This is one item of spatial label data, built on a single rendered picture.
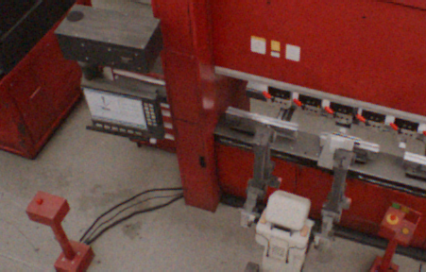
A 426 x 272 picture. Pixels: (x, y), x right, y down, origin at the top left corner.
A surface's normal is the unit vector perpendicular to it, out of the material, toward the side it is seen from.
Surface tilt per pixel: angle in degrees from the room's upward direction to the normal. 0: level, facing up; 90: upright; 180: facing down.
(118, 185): 0
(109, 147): 0
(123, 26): 0
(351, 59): 90
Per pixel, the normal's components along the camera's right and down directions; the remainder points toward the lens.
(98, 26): 0.02, -0.66
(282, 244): -0.32, 0.60
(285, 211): -0.23, 0.07
